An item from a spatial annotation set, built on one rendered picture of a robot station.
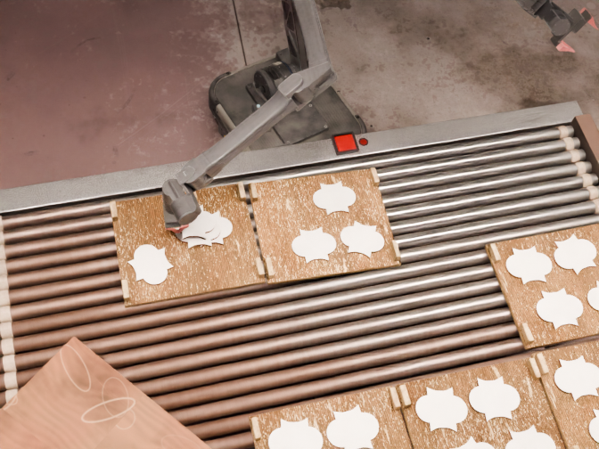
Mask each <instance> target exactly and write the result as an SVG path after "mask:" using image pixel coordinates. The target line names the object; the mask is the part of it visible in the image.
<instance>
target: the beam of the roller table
mask: <svg viewBox="0 0 599 449"><path fill-rule="evenodd" d="M579 115H583V113H582V111H581V109H580V107H579V106H578V103H577V102H576V101H574V102H563V103H556V104H551V105H545V106H539V107H533V108H527V109H522V110H511V111H505V112H499V113H493V114H488V115H481V116H476V117H469V118H459V119H453V120H447V121H441V122H435V123H430V124H423V125H418V126H411V127H401V128H395V129H390V130H383V131H378V132H372V133H366V134H360V135H355V137H356V139H357V144H358V147H359V152H356V153H350V154H345V155H340V156H337V155H336V152H335V149H334V147H333V144H332V139H325V140H320V141H313V142H308V143H297V144H291V145H285V146H280V147H274V148H268V149H262V150H256V151H246V152H241V153H240V154H239V155H237V156H236V157H235V158H234V159H232V160H231V161H230V162H229V163H228V164H227V165H226V166H225V167H223V168H222V170H221V171H220V173H218V174H217V175H216V176H215V177H213V178H214V180H213V181H212V182H211V183H216V182H223V181H228V180H234V179H239V178H244V177H251V176H261V175H266V174H273V173H278V172H283V171H289V170H295V169H301V168H306V167H316V166H322V165H328V164H333V163H339V162H345V161H351V160H356V159H366V158H372V157H378V156H383V155H389V154H395V153H400V152H406V151H416V150H422V149H428V148H433V147H439V146H445V145H450V144H456V143H466V142H472V141H478V140H483V139H489V138H495V137H500V136H506V135H516V134H522V133H528V132H533V131H538V130H545V129H550V128H555V127H559V126H569V125H570V123H571V121H572V120H573V119H574V117H575V116H579ZM360 138H365V139H367V140H368V144H367V145H366V146H363V145H360V144H359V142H358V141H359V139H360ZM189 161H190V160H187V161H181V162H176V163H169V164H164V165H158V166H152V167H141V168H136V169H129V170H124V171H118V172H112V173H106V174H100V175H94V176H83V177H78V178H71V179H66V180H60V181H54V182H48V183H42V184H32V185H26V186H20V187H14V188H8V189H3V190H0V216H11V215H17V214H23V213H28V212H34V211H39V210H45V209H51V208H61V207H67V206H73V205H78V204H84V203H89V202H95V201H101V200H111V199H117V198H123V197H128V196H134V195H139V194H145V193H151V192H161V191H162V185H163V184H164V182H165V181H167V180H168V179H176V177H175V174H177V173H178V172H179V171H181V169H182V167H183V166H184V165H185V164H186V163H188V162H189ZM211 183H210V184H211Z"/></svg>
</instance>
